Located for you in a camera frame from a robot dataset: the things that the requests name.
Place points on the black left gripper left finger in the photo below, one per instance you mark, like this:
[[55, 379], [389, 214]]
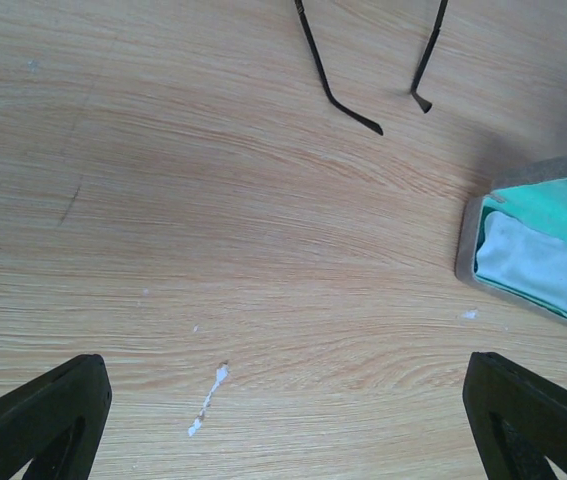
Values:
[[51, 427]]

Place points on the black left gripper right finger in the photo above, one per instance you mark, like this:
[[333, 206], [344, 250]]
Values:
[[518, 419]]

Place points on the grey sunglasses case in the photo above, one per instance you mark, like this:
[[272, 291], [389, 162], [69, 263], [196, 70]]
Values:
[[535, 195]]

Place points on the light blue cleaning cloth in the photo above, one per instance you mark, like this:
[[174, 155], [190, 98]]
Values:
[[528, 263]]

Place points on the dark aviator sunglasses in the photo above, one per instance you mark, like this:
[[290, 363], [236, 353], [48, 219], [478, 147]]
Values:
[[424, 104]]

